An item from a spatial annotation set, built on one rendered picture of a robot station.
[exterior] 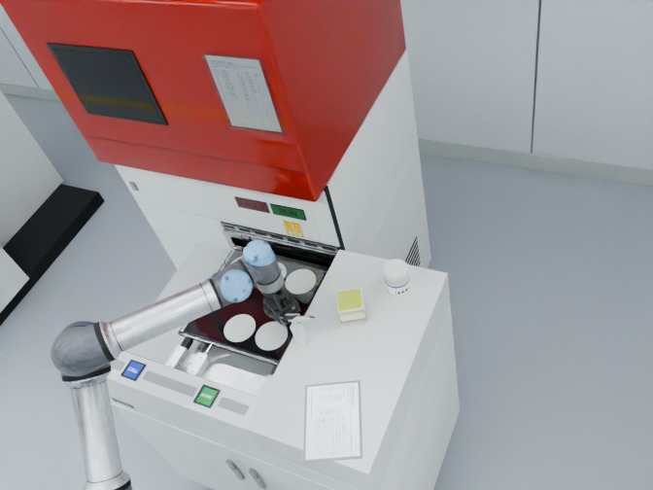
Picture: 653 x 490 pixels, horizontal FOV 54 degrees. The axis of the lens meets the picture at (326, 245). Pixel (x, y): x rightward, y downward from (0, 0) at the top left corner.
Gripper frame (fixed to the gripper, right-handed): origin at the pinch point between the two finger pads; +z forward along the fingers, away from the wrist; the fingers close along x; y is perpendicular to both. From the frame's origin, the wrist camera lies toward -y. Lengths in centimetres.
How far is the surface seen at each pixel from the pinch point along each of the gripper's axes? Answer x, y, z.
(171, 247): -12, -73, 18
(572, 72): 177, -42, 30
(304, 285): 12.1, -7.7, 1.7
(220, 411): -30.4, 15.8, -4.4
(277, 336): -4.9, 2.5, 1.5
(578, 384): 89, 44, 92
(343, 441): -10.0, 44.7, -5.2
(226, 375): -23.3, 1.8, 3.6
